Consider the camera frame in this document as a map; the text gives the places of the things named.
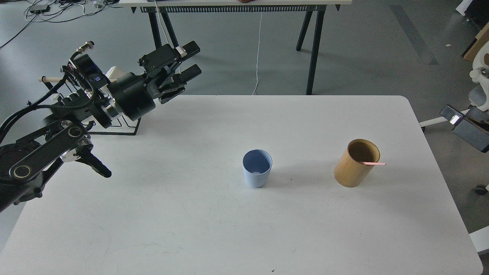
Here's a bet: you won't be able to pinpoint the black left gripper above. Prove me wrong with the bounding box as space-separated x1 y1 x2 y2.
107 41 202 121

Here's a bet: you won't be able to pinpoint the blue plastic cup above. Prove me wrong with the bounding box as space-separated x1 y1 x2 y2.
242 149 273 188

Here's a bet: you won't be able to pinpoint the pink chopstick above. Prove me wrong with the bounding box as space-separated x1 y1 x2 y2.
361 162 386 166

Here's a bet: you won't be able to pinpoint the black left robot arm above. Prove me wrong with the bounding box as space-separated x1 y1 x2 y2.
0 41 202 210

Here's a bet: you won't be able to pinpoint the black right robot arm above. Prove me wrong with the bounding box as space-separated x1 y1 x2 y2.
440 105 489 153

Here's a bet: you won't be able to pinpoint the white square mug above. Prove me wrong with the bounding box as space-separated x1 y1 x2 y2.
105 66 127 84

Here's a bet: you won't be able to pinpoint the background table black legs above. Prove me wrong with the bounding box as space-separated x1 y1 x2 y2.
118 0 353 95

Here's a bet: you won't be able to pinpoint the bamboo cylinder holder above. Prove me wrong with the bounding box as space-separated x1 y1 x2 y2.
334 139 381 188

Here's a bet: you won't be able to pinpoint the white office chair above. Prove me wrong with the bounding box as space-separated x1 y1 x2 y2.
419 52 489 195

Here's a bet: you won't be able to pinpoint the cardboard box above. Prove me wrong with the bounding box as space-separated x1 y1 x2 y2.
462 22 489 62

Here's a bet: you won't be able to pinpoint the black wire mug rack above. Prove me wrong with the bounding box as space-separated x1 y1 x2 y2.
82 114 141 136

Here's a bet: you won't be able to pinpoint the white hanging cable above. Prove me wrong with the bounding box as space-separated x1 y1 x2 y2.
251 11 263 95

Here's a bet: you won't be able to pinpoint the floor cables and power strip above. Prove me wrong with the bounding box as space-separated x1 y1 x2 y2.
0 0 120 48

